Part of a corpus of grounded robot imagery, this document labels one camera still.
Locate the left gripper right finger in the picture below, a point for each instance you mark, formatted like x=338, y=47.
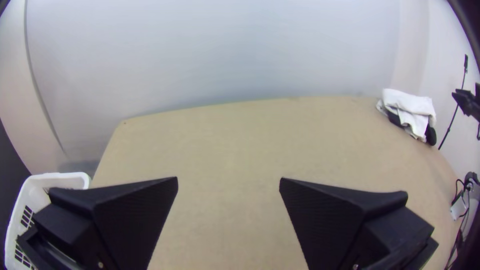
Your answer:
x=330, y=221

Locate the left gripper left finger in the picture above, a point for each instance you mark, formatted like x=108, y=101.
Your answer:
x=127, y=217

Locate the white laundry basket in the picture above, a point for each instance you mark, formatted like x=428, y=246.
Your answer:
x=33, y=187

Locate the heap of clothes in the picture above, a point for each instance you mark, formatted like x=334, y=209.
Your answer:
x=408, y=105

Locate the black tripod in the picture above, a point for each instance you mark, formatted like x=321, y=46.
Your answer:
x=467, y=99

